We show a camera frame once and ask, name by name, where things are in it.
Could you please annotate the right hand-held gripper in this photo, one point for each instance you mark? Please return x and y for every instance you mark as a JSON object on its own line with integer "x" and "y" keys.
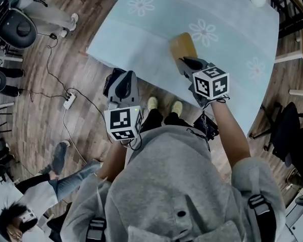
{"x": 210, "y": 84}

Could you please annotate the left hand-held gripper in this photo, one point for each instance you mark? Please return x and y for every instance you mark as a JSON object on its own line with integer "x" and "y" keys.
{"x": 121, "y": 122}

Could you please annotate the black storage bin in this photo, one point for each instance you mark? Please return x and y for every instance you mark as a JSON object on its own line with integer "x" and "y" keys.
{"x": 108, "y": 84}

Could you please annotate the person's right forearm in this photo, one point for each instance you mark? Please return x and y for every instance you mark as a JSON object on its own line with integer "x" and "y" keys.
{"x": 229, "y": 135}

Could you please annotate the person's left forearm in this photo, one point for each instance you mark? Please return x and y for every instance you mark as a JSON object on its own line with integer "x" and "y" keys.
{"x": 113, "y": 162}

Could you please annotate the person's left yellow shoe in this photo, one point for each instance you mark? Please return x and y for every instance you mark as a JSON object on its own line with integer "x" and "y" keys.
{"x": 152, "y": 103}

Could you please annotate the light blue floral tablecloth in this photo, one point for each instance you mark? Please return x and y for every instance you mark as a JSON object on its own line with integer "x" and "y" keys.
{"x": 154, "y": 47}

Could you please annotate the black trousers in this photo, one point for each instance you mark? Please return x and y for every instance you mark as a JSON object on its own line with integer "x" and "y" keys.
{"x": 154, "y": 120}

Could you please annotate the white power strip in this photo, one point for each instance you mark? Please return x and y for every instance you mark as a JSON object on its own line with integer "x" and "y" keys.
{"x": 69, "y": 101}

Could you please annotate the black belt device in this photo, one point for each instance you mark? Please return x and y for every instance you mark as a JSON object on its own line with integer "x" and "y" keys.
{"x": 207, "y": 126}

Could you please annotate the grey hooded sweatshirt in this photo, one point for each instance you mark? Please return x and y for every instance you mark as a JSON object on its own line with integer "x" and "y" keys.
{"x": 171, "y": 185}

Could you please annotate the black metal railing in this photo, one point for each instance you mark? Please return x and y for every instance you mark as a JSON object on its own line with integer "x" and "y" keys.
{"x": 290, "y": 21}

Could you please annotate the dark round seat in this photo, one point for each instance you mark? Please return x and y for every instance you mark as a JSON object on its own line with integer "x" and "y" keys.
{"x": 15, "y": 31}

